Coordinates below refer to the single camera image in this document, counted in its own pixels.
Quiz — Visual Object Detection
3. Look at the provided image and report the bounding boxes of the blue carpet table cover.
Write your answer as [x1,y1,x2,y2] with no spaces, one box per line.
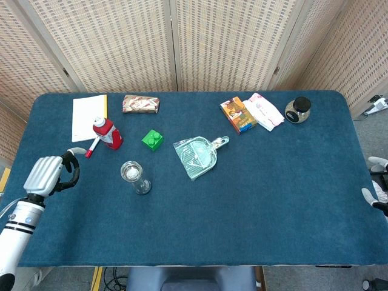
[5,90,388,268]

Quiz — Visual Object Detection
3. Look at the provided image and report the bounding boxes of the green toy building brick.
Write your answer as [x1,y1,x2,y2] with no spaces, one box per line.
[141,129,164,152]

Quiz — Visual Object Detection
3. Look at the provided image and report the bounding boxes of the black floor equipment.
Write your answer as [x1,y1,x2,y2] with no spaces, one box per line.
[362,278,388,291]

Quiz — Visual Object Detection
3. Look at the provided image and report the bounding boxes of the black floor cables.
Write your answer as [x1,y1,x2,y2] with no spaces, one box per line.
[102,266,130,291]

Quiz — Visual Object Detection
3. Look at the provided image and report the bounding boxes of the white stand foot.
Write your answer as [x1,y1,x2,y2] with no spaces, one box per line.
[363,95,388,116]

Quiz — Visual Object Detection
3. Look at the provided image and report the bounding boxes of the red juice bottle white cap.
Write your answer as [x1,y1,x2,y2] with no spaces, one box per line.
[92,116,124,151]

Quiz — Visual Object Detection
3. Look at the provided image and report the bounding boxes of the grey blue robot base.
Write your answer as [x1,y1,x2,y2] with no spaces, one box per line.
[125,266,258,291]

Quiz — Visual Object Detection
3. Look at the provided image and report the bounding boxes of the right white five-finger robot hand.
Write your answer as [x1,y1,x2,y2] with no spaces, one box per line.
[361,156,388,218]

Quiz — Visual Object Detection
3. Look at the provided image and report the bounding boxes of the orange printed carton box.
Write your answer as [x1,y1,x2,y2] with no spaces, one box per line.
[219,96,258,135]

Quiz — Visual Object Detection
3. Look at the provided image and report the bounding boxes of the woven bamboo folding screen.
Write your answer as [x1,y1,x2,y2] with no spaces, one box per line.
[0,0,388,166]

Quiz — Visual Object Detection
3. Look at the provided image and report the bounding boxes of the red patterned snack pack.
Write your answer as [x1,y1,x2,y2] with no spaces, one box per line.
[121,94,161,115]

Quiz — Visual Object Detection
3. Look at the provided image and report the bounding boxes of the red white marker pen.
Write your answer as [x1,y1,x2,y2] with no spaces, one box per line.
[84,136,101,158]

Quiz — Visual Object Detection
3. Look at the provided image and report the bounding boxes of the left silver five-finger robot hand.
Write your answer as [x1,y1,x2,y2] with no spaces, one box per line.
[23,147,87,198]

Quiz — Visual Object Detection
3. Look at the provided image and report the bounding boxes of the white wet wipes pack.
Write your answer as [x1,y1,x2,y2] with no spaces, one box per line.
[242,92,286,132]

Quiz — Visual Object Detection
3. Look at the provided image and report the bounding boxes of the round glass jar black lid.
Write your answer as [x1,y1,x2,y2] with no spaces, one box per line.
[284,96,312,125]

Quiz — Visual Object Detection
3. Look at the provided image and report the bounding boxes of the white paper notepad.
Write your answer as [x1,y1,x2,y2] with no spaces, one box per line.
[72,94,109,143]

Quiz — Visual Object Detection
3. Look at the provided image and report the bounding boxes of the green dustpan in plastic bag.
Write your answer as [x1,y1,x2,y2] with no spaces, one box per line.
[173,135,230,182]

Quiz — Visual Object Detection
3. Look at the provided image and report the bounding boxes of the clear wrist tube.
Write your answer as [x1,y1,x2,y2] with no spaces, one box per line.
[0,198,22,219]

